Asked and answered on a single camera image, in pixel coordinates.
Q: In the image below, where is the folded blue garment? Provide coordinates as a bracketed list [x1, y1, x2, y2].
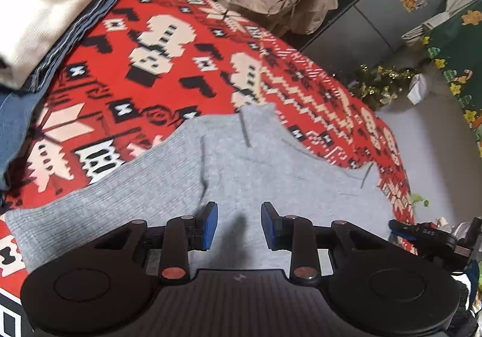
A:
[0, 0, 130, 191]

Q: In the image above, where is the green Christmas printed cloth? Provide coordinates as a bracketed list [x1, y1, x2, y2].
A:
[424, 9, 482, 157]

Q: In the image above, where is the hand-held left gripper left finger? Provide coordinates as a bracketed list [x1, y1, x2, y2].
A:
[92, 202, 218, 285]

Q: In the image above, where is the grey refrigerator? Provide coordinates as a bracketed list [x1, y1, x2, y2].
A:
[301, 0, 464, 74]

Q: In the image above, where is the white paper bag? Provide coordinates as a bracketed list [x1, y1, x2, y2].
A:
[408, 73, 429, 105]

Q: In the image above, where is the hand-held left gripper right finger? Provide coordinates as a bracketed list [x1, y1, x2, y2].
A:
[261, 201, 388, 282]

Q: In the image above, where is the grey knit sweater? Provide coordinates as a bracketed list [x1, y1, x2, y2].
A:
[5, 104, 396, 273]

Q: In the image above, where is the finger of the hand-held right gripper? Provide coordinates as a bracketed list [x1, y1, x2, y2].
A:
[390, 220, 422, 243]

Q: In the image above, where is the folded white garment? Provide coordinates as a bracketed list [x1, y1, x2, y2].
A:
[0, 0, 129, 89]

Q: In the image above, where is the red patterned blanket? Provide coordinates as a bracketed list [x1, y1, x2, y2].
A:
[0, 0, 415, 337]

